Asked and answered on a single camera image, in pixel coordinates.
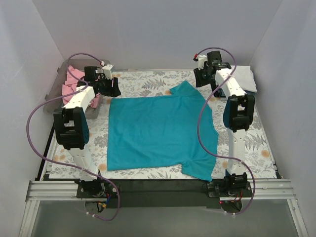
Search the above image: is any teal t shirt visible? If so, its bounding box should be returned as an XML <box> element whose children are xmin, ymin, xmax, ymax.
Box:
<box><xmin>107</xmin><ymin>81</ymin><xmax>218</xmax><ymax>181</ymax></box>

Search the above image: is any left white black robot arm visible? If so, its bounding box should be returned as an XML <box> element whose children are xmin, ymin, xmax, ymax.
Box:
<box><xmin>53</xmin><ymin>64</ymin><xmax>121</xmax><ymax>198</ymax></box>

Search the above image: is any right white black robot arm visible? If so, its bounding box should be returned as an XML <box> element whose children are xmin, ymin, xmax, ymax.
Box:
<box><xmin>194</xmin><ymin>47</ymin><xmax>255</xmax><ymax>198</ymax></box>

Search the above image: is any pink t shirt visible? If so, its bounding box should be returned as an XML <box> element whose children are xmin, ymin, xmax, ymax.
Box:
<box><xmin>62</xmin><ymin>66</ymin><xmax>101</xmax><ymax>109</ymax></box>

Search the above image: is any folded white t shirt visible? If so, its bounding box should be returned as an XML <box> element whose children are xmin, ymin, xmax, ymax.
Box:
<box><xmin>233</xmin><ymin>66</ymin><xmax>257</xmax><ymax>93</ymax></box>

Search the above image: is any clear plastic bin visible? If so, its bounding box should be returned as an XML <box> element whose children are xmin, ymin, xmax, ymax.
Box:
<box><xmin>43</xmin><ymin>58</ymin><xmax>111</xmax><ymax>120</ymax></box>

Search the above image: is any floral table mat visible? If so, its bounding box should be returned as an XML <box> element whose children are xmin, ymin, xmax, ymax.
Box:
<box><xmin>45</xmin><ymin>70</ymin><xmax>277</xmax><ymax>180</ymax></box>

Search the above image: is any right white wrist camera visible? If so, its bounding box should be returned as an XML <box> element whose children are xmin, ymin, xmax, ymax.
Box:
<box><xmin>193</xmin><ymin>54</ymin><xmax>208</xmax><ymax>70</ymax></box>

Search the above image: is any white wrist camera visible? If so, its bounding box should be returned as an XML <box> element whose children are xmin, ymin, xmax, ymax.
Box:
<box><xmin>102</xmin><ymin>64</ymin><xmax>114</xmax><ymax>79</ymax></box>
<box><xmin>193</xmin><ymin>54</ymin><xmax>208</xmax><ymax>70</ymax></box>

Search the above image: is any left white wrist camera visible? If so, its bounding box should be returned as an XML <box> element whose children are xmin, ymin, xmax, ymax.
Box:
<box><xmin>102</xmin><ymin>64</ymin><xmax>114</xmax><ymax>79</ymax></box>

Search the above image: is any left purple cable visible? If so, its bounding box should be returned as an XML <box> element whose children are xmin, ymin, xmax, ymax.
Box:
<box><xmin>27</xmin><ymin>52</ymin><xmax>121</xmax><ymax>222</ymax></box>

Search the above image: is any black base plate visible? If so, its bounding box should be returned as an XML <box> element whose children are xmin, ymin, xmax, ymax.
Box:
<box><xmin>75</xmin><ymin>179</ymin><xmax>253</xmax><ymax>209</ymax></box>

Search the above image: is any aluminium frame rail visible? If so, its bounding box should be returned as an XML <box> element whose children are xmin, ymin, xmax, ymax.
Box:
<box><xmin>20</xmin><ymin>179</ymin><xmax>308</xmax><ymax>237</ymax></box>

